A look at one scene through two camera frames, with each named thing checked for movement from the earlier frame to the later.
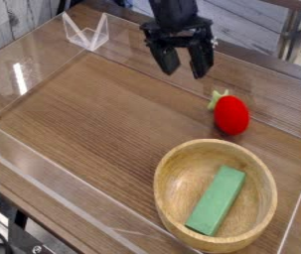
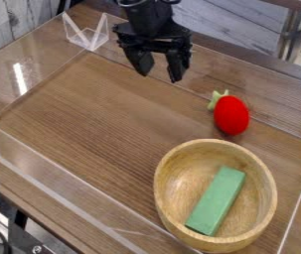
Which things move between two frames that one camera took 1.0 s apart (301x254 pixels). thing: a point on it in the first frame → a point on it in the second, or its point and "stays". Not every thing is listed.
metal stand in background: [295, 31] stays
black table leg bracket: [21, 242] stays
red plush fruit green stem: [230, 113] stays
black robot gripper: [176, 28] → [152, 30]
